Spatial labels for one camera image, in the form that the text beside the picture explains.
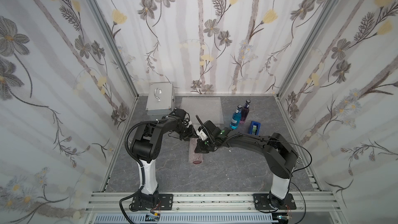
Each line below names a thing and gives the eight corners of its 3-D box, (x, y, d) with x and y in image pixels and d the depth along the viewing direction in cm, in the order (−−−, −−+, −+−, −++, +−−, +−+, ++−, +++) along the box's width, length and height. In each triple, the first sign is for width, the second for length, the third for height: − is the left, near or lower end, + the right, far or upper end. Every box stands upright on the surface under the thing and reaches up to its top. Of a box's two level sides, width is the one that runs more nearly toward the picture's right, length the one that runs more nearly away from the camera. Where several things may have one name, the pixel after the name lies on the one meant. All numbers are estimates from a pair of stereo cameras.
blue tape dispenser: (246, 137, 100) (249, 131, 95) (249, 126, 105) (251, 120, 100) (256, 140, 99) (259, 134, 93) (258, 128, 104) (261, 123, 99)
